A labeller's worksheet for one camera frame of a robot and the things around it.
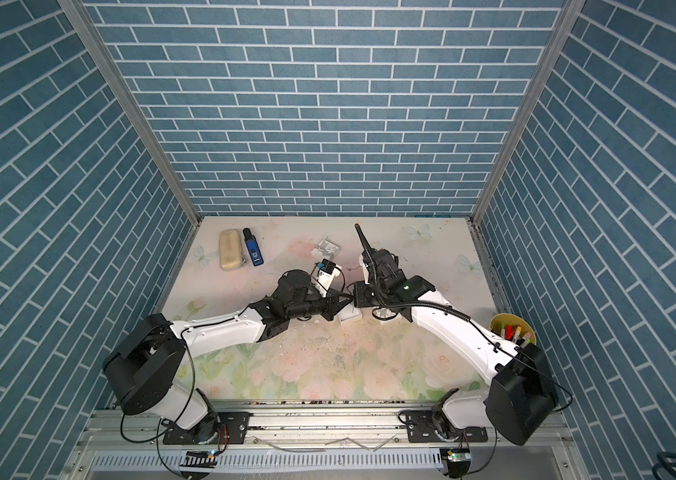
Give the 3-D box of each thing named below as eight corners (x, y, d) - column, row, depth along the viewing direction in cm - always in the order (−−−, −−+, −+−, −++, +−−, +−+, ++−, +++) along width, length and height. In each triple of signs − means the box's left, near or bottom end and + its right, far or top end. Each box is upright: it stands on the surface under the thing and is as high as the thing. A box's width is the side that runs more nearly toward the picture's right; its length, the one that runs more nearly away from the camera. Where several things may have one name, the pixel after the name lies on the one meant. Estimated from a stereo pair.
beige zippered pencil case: (223, 274, 106) (219, 267, 103) (221, 239, 117) (217, 231, 114) (244, 269, 108) (240, 262, 104) (240, 235, 119) (237, 227, 115)
